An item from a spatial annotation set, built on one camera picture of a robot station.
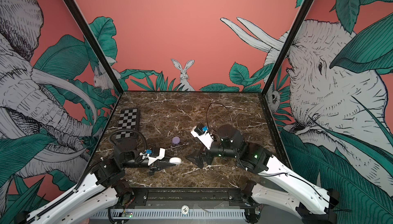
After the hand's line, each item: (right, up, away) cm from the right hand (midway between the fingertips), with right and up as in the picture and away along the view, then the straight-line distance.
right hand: (191, 146), depth 60 cm
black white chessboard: (-44, +7, +39) cm, 59 cm away
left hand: (-7, -6, +3) cm, 10 cm away
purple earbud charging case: (-12, -5, +33) cm, 36 cm away
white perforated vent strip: (-11, -34, +10) cm, 38 cm away
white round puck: (-6, -6, 0) cm, 8 cm away
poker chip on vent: (-3, -33, +11) cm, 34 cm away
